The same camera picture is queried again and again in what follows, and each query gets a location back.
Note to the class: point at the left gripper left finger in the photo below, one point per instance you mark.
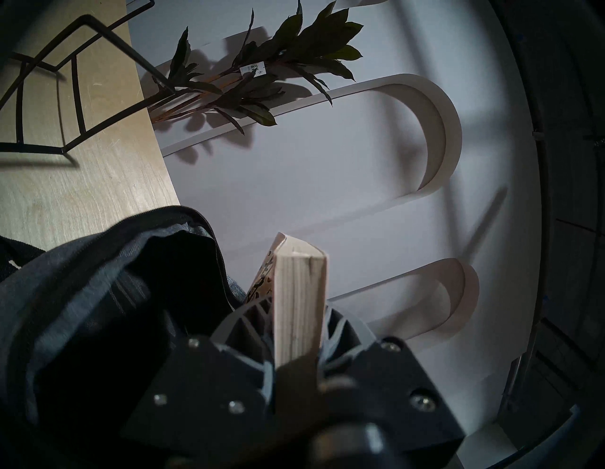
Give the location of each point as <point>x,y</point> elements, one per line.
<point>236,359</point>

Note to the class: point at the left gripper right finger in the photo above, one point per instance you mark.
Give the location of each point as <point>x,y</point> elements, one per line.
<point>378,378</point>

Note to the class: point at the beige paperback book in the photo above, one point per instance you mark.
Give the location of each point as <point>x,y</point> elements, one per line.
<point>298,302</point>

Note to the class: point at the grey and black backpack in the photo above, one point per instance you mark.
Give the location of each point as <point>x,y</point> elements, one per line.
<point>94,293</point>

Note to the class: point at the tall dark leafy plant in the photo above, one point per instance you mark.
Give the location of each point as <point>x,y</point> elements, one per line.
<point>307,38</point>

